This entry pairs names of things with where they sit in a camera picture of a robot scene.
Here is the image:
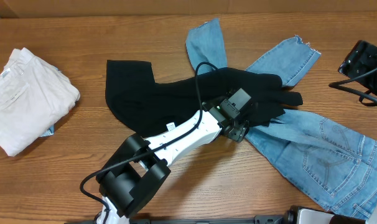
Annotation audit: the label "black t-shirt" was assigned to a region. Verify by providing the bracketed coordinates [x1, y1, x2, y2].
[105, 60, 303, 138]

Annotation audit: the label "light blue denim jeans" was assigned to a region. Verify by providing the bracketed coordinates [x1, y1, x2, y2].
[186, 18, 377, 220]

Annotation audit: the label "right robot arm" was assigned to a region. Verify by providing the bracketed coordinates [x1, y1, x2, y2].
[329, 40, 377, 106]

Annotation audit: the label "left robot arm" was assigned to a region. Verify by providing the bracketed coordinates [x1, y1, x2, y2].
[95, 96, 250, 223]

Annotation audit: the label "light blue patterned folded cloth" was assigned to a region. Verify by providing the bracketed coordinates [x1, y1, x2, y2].
[40, 125, 55, 137]

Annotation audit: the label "folded beige trousers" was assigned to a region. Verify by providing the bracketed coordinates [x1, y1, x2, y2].
[0, 48, 80, 157]

